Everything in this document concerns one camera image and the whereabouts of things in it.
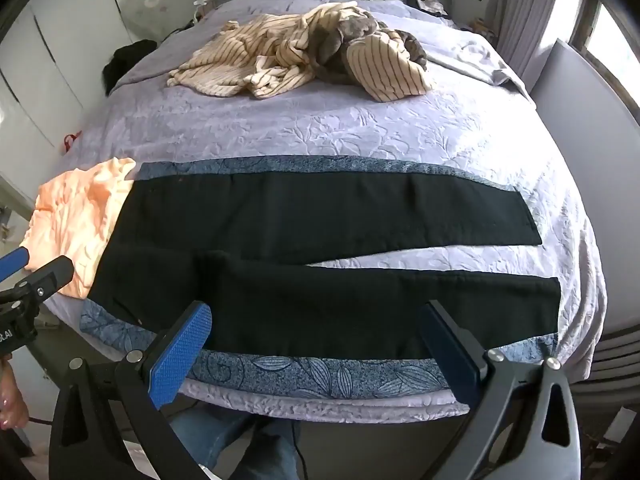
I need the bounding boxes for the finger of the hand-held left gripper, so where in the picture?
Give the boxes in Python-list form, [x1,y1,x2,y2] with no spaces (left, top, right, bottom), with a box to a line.
[27,255,75,306]
[0,246,31,283]

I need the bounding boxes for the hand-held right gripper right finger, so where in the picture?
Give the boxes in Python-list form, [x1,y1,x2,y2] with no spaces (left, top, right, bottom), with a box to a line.
[420,300,598,480]

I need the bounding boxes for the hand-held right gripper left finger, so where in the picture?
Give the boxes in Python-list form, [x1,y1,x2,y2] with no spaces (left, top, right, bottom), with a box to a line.
[47,301,221,480]

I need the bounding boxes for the black pants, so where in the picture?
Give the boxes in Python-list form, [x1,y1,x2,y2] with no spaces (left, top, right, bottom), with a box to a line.
[87,171,562,361]

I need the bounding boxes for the person's left hand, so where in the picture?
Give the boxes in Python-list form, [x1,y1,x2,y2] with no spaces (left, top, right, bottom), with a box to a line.
[0,360,27,431]

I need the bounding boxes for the peach garment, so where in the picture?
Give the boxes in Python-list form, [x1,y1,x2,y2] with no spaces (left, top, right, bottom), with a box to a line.
[25,157,138,298]

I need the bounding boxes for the person's jeans legs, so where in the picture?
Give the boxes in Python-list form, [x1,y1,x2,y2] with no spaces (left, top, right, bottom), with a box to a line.
[170,402,301,480]

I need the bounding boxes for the blue floral cloth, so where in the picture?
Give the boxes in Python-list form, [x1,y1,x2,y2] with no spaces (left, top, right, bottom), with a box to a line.
[80,155,561,401]

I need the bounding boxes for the grey ribbed radiator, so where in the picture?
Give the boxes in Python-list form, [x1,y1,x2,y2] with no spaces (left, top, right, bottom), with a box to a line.
[585,325,640,386]

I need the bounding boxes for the white wardrobe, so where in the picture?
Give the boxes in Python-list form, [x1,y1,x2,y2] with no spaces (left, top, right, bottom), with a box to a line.
[0,0,138,221]

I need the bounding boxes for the dark clothes pile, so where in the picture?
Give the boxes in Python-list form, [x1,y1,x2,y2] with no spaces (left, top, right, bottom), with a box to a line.
[101,40,161,96]

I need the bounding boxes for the grey panel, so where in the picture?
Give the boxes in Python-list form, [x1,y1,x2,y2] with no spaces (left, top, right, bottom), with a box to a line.
[530,37,640,341]

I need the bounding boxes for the lavender embossed bed cover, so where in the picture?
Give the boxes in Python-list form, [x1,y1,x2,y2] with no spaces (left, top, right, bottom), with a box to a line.
[37,0,608,423]

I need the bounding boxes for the white standing fan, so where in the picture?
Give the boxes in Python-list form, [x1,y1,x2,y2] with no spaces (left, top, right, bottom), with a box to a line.
[122,0,166,43]

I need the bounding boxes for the beige striped garment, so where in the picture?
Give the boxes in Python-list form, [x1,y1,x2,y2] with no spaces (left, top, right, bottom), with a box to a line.
[167,2,436,103]

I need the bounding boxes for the crumpled lavender sheet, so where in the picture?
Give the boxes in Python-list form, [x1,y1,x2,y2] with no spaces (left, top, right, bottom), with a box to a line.
[427,35,536,103]

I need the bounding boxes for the grey garment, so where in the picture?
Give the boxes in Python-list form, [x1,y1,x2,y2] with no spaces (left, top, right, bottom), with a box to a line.
[305,7,431,83]

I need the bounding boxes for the grey curtain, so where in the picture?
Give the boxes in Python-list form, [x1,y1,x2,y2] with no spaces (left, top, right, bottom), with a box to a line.
[495,0,581,86]

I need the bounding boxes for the small clutter pile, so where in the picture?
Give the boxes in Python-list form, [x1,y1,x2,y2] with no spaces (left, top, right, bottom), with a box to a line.
[405,0,453,17]

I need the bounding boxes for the window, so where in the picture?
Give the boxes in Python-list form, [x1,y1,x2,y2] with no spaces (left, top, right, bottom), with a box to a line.
[570,0,640,126]

